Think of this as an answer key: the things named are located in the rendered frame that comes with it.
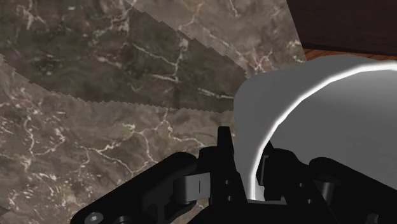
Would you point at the white bowl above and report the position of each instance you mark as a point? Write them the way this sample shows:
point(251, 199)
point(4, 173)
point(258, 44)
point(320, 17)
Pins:
point(325, 118)

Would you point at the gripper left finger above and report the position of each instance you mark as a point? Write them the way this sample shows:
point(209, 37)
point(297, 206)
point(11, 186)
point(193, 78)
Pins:
point(149, 192)

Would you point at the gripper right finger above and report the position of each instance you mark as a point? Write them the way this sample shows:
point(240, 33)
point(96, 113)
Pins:
point(335, 198)

